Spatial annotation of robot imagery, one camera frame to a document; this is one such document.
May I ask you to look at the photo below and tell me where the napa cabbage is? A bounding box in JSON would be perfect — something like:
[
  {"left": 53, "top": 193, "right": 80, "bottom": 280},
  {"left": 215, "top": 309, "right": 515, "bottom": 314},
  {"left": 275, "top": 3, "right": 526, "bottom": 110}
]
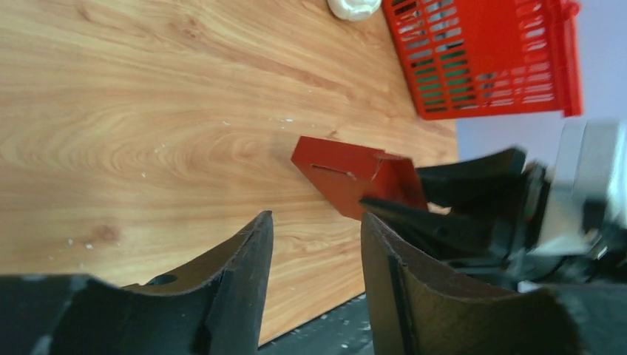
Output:
[{"left": 327, "top": 0, "right": 382, "bottom": 21}]

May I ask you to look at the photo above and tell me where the red plastic shopping basket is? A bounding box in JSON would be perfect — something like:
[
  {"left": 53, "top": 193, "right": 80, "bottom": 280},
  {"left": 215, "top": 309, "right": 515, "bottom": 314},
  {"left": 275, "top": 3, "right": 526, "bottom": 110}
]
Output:
[{"left": 382, "top": 0, "right": 583, "bottom": 121}]

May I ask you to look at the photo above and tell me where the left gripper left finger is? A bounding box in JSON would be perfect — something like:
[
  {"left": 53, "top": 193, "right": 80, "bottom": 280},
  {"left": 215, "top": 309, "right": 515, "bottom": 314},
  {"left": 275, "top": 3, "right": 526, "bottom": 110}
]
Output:
[{"left": 1, "top": 211, "right": 274, "bottom": 354}]

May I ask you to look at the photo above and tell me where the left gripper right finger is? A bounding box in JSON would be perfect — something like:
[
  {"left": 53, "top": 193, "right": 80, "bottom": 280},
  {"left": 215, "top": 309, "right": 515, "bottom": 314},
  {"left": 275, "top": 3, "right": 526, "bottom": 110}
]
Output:
[{"left": 361, "top": 214, "right": 626, "bottom": 354}]

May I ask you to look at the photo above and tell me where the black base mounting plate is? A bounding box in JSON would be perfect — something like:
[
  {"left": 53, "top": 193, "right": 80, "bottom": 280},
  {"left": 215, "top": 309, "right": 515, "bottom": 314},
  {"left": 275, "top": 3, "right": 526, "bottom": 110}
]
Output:
[{"left": 258, "top": 293, "right": 374, "bottom": 355}]

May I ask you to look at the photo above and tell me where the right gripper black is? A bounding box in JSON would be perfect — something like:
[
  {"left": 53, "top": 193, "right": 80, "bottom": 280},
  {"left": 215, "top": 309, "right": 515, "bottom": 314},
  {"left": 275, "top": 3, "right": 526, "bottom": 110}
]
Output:
[{"left": 359, "top": 147, "right": 626, "bottom": 287}]

